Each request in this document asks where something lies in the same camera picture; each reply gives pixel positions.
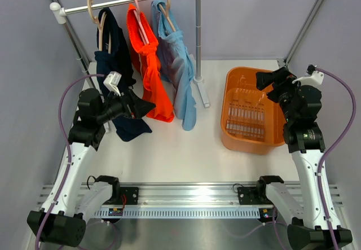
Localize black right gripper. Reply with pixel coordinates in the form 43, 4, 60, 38
257, 67, 303, 124

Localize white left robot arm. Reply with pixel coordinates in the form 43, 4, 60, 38
27, 89, 156, 249

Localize tan wooden hanger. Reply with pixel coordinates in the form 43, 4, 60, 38
159, 0, 177, 32

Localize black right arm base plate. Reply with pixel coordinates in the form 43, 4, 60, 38
237, 187, 273, 205

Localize orange plastic basket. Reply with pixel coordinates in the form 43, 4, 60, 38
221, 67, 285, 155

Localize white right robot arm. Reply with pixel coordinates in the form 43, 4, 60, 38
255, 65, 356, 249

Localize orange shorts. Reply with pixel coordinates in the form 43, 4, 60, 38
126, 5, 174, 122

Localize white metal clothes rack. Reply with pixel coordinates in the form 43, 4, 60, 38
50, 0, 210, 108

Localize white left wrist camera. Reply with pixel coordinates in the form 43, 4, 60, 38
103, 71, 122, 96

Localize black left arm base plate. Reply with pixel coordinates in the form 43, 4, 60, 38
103, 187, 139, 206

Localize beige wooden hanger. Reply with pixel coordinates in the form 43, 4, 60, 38
87, 0, 107, 51

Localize light blue shorts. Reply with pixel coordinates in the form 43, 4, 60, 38
151, 0, 196, 131

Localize pink plastic hanger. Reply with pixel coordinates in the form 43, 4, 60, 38
134, 0, 149, 45

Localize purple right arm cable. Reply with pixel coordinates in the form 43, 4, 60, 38
315, 68, 356, 250

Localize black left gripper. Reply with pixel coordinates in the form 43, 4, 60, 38
96, 87, 155, 124

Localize navy blue shorts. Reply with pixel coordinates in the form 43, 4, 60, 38
94, 7, 153, 142

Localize aluminium mounting rail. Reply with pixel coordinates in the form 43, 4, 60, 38
36, 181, 343, 208

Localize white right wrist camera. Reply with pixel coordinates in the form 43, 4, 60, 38
292, 64, 324, 87

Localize slotted grey cable duct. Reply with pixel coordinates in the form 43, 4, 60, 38
94, 207, 260, 219

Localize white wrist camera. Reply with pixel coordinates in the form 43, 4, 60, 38
103, 71, 122, 96
292, 64, 324, 87

